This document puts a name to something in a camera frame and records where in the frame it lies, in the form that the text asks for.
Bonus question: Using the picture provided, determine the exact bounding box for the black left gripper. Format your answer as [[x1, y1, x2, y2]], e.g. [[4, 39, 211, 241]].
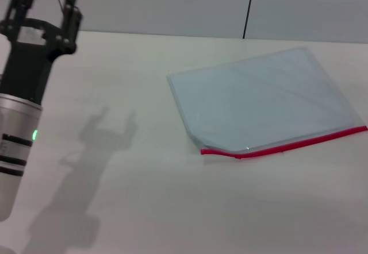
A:
[[0, 0, 84, 107]]

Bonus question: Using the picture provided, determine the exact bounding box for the clear document bag red zipper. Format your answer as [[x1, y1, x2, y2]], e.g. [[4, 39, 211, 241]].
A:
[[166, 46, 368, 160]]

